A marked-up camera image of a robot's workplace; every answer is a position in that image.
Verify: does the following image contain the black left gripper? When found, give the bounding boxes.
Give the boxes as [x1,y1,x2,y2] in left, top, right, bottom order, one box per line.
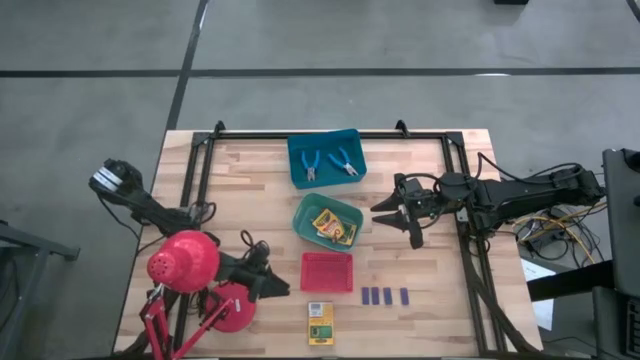
[242,263,291,304]

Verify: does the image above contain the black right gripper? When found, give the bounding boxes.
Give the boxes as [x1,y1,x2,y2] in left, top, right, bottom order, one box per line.
[369,192,441,250]

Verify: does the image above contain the yellow green crayon box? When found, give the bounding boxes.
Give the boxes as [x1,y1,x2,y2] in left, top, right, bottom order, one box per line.
[333,223,359,247]
[311,208,347,242]
[307,300,336,347]

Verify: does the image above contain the red plastic basket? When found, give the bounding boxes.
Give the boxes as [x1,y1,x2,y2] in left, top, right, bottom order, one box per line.
[299,251,355,294]

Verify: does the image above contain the blue handled pliers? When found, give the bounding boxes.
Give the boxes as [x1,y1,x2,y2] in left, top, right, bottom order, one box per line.
[327,145,361,178]
[300,149,322,183]

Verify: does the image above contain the green plastic bin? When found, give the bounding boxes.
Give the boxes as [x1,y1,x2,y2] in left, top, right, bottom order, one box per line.
[291,192,365,253]

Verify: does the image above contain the red desk lamp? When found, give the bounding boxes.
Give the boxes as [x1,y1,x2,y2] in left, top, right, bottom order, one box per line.
[138,228,258,360]

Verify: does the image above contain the blue plastic bin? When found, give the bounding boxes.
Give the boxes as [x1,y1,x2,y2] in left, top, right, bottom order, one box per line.
[286,128,369,191]

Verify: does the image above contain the white paper sheet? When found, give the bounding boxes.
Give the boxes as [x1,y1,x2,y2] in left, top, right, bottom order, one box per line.
[519,258,557,332]

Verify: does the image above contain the black power adapter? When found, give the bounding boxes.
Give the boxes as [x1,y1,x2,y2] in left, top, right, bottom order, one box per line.
[527,232,569,251]

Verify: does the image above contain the black desk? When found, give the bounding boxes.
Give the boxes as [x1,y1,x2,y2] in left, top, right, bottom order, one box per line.
[524,147,640,360]

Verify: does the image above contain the grey metal stand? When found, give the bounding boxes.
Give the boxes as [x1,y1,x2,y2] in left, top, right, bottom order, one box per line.
[0,219,81,360]

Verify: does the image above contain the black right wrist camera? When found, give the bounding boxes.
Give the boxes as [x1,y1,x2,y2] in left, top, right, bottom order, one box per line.
[399,173,426,199]

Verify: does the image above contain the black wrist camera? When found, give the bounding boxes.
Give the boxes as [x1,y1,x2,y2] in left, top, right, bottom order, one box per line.
[399,173,426,199]
[243,244,271,271]

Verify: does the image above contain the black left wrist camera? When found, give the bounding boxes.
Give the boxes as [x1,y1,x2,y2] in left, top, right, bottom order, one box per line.
[243,244,271,271]

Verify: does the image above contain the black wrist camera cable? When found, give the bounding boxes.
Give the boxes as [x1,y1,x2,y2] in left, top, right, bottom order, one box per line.
[399,151,584,201]
[239,228,272,264]

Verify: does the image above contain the black table frame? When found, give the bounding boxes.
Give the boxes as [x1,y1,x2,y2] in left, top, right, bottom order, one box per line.
[172,119,531,360]

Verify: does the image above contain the yellow cable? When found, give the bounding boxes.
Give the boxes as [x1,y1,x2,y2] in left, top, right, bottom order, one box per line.
[512,199,609,264]

